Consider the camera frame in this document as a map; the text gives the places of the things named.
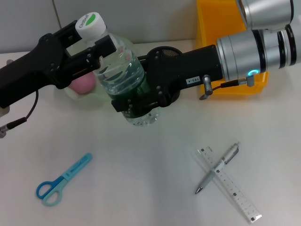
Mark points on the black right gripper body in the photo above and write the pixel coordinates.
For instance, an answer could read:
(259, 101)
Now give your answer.
(183, 68)

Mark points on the black mesh pen cup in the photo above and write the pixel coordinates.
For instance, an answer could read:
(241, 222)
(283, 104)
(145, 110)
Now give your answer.
(169, 52)

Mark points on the blue scissors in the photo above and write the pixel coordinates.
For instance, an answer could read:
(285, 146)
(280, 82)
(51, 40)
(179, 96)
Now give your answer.
(75, 167)

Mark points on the silver ballpoint pen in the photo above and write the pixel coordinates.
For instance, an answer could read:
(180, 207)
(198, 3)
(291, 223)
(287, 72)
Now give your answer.
(211, 175)

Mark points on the clear water bottle green label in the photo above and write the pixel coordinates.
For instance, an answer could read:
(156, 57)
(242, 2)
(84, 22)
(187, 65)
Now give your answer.
(117, 70)

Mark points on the clear plastic ruler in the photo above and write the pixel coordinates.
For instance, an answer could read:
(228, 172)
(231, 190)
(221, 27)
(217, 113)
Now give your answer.
(237, 190)

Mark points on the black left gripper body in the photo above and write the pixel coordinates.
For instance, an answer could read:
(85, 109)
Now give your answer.
(30, 70)

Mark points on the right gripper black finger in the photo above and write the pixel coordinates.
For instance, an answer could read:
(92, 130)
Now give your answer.
(141, 102)
(143, 58)

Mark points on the pink peach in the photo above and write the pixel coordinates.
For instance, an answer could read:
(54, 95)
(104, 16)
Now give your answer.
(82, 84)

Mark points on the pale green glass fruit bowl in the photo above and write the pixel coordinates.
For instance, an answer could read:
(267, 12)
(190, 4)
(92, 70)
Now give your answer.
(94, 99)

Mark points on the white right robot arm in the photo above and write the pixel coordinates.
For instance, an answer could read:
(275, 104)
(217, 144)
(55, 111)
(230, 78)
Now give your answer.
(247, 54)

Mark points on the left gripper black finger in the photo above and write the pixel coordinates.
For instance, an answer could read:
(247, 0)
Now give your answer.
(68, 35)
(105, 46)

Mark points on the yellow plastic storage bin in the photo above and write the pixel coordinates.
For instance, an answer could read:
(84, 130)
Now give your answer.
(211, 23)

